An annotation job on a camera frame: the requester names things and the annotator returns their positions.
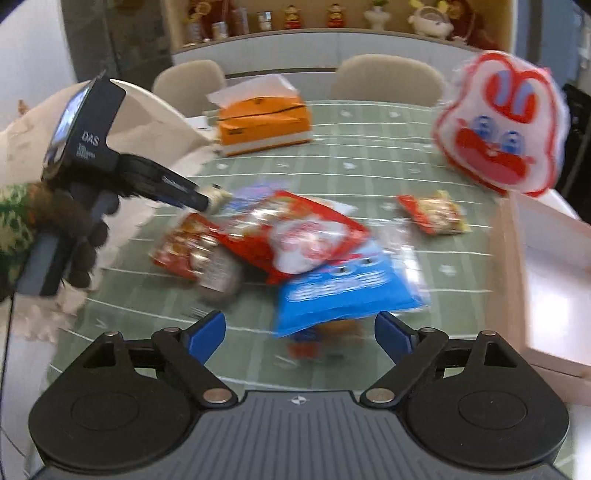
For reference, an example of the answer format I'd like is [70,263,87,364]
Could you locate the orange tissue box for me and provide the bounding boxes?
[207,74,312,157]

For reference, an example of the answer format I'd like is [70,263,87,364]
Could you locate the beige chair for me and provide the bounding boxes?
[152,60,226,117]
[331,54,446,107]

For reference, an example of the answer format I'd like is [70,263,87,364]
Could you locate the dark red egg snack packet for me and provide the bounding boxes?
[150,213,243,305]

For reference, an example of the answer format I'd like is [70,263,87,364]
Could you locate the white vase on shelf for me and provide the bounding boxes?
[363,0,392,31]

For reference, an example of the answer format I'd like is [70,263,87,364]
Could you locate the beige chair far right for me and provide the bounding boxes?
[331,54,446,107]

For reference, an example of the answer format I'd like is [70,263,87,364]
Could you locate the large red snack bag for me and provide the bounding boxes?
[212,190,370,284]

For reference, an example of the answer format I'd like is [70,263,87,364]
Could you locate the beige chair far left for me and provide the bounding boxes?
[152,60,226,117]

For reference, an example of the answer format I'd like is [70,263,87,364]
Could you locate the blue seaweed snack bag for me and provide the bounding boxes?
[274,239,430,337]

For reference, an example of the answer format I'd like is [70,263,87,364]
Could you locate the pink cardboard box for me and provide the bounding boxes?
[485,193,590,405]

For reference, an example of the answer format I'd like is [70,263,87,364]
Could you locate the red figurine on shelf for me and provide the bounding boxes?
[327,3,346,28]
[283,5,301,30]

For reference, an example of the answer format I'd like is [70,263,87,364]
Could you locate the small red yellow snack packet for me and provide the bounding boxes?
[397,190,470,236]

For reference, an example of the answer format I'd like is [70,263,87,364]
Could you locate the white plush toy on shelf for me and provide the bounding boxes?
[408,0,454,40]

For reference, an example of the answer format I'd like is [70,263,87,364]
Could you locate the red white bunny plush bag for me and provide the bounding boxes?
[433,50,570,197]

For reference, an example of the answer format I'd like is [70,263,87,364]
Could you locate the green checked tablecloth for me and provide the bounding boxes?
[45,98,528,462]

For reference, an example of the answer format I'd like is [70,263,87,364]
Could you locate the left gloved hand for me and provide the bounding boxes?
[24,182,119,296]

